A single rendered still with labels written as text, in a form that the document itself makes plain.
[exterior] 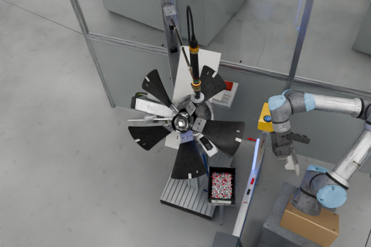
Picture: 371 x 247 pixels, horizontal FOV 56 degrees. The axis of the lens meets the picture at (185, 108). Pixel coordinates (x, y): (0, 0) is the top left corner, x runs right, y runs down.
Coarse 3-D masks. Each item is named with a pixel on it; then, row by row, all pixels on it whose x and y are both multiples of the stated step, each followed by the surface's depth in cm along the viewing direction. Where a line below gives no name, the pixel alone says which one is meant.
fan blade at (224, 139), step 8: (208, 120) 207; (208, 128) 204; (216, 128) 204; (224, 128) 204; (232, 128) 203; (240, 128) 203; (208, 136) 202; (216, 136) 201; (224, 136) 201; (232, 136) 201; (240, 136) 201; (216, 144) 200; (224, 144) 200; (232, 144) 200; (224, 152) 199; (232, 152) 199
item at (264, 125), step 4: (264, 104) 226; (264, 108) 224; (268, 108) 224; (264, 112) 222; (268, 112) 222; (260, 116) 221; (264, 116) 220; (260, 120) 219; (264, 120) 218; (260, 124) 220; (264, 124) 219; (268, 124) 217; (260, 128) 224; (264, 128) 222; (268, 128) 221; (272, 128) 219
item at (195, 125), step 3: (195, 120) 207; (198, 120) 208; (204, 120) 208; (195, 123) 206; (201, 123) 206; (204, 123) 206; (195, 126) 205; (198, 126) 205; (201, 126) 205; (195, 129) 204; (198, 129) 204; (201, 129) 204
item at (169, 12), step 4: (168, 4) 217; (164, 8) 216; (168, 8) 216; (172, 8) 216; (164, 12) 215; (168, 12) 214; (172, 12) 213; (176, 12) 213; (164, 16) 221; (168, 16) 212; (172, 16) 213; (176, 16) 213; (168, 20) 215; (176, 20) 216; (168, 24) 217
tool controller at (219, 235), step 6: (216, 234) 162; (222, 234) 161; (228, 234) 160; (216, 240) 160; (222, 240) 159; (228, 240) 158; (234, 240) 157; (240, 240) 161; (216, 246) 158; (222, 246) 157; (228, 246) 156; (234, 246) 156; (240, 246) 161
